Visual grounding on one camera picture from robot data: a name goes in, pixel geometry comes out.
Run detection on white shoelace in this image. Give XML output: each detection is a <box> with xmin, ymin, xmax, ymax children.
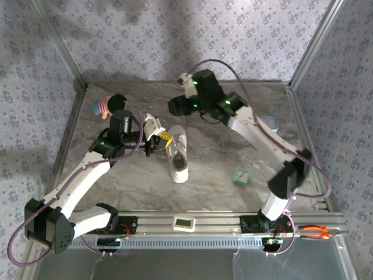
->
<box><xmin>154</xmin><ymin>132</ymin><xmax>187</xmax><ymax>154</ymax></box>

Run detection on white sneaker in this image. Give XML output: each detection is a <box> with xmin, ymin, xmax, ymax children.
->
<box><xmin>166</xmin><ymin>125</ymin><xmax>189</xmax><ymax>184</ymax></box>

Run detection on doll with black hair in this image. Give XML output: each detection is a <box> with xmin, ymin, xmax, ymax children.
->
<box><xmin>92</xmin><ymin>93</ymin><xmax>129</xmax><ymax>120</ymax></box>

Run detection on light blue plastic box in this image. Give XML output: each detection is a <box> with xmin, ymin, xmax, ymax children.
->
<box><xmin>259</xmin><ymin>115</ymin><xmax>280</xmax><ymax>134</ymax></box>

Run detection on white digital timer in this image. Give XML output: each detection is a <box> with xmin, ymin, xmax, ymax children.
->
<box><xmin>171</xmin><ymin>215</ymin><xmax>195</xmax><ymax>233</ymax></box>

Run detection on small teal square clock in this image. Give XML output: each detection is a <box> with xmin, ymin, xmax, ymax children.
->
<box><xmin>232</xmin><ymin>167</ymin><xmax>252</xmax><ymax>186</ymax></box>

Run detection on small circuit board with LEDs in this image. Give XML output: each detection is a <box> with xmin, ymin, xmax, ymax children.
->
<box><xmin>262</xmin><ymin>237</ymin><xmax>284</xmax><ymax>249</ymax></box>
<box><xmin>97</xmin><ymin>237</ymin><xmax>122</xmax><ymax>249</ymax></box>

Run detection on grey metal panel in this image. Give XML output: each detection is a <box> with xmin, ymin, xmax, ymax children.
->
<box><xmin>34</xmin><ymin>247</ymin><xmax>355</xmax><ymax>280</ymax></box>

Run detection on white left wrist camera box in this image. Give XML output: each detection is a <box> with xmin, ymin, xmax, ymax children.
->
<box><xmin>144</xmin><ymin>113</ymin><xmax>166</xmax><ymax>141</ymax></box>

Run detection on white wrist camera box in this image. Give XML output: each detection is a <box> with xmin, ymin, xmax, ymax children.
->
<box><xmin>178</xmin><ymin>72</ymin><xmax>199</xmax><ymax>99</ymax></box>
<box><xmin>144</xmin><ymin>113</ymin><xmax>166</xmax><ymax>141</ymax></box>

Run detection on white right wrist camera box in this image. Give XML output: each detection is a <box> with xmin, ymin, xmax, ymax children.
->
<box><xmin>178</xmin><ymin>72</ymin><xmax>199</xmax><ymax>99</ymax></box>

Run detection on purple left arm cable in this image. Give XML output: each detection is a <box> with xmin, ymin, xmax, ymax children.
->
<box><xmin>6</xmin><ymin>110</ymin><xmax>146</xmax><ymax>267</ymax></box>

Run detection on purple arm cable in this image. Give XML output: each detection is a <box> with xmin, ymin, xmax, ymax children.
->
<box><xmin>6</xmin><ymin>110</ymin><xmax>146</xmax><ymax>267</ymax></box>
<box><xmin>186</xmin><ymin>59</ymin><xmax>332</xmax><ymax>257</ymax></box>

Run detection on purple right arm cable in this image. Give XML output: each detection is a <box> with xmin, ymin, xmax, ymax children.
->
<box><xmin>186</xmin><ymin>59</ymin><xmax>332</xmax><ymax>257</ymax></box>

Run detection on aluminium side rail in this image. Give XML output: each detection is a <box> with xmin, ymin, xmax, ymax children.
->
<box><xmin>36</xmin><ymin>84</ymin><xmax>90</xmax><ymax>218</ymax></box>
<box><xmin>287</xmin><ymin>84</ymin><xmax>333</xmax><ymax>212</ymax></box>

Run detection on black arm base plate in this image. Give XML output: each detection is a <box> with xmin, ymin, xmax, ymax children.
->
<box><xmin>96</xmin><ymin>216</ymin><xmax>138</xmax><ymax>235</ymax></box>
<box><xmin>240</xmin><ymin>215</ymin><xmax>294</xmax><ymax>234</ymax></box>

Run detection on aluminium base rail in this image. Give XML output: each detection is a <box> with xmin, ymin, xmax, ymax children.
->
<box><xmin>30</xmin><ymin>211</ymin><xmax>347</xmax><ymax>237</ymax></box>

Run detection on grey slotted cable duct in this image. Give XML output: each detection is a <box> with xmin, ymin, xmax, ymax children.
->
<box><xmin>69</xmin><ymin>236</ymin><xmax>265</xmax><ymax>250</ymax></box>

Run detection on aluminium frame post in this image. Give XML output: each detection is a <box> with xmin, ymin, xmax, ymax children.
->
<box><xmin>288</xmin><ymin>0</ymin><xmax>346</xmax><ymax>90</ymax></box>
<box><xmin>29</xmin><ymin>0</ymin><xmax>90</xmax><ymax>91</ymax></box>

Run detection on orange handled pliers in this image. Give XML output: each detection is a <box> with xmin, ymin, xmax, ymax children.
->
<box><xmin>297</xmin><ymin>226</ymin><xmax>347</xmax><ymax>242</ymax></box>

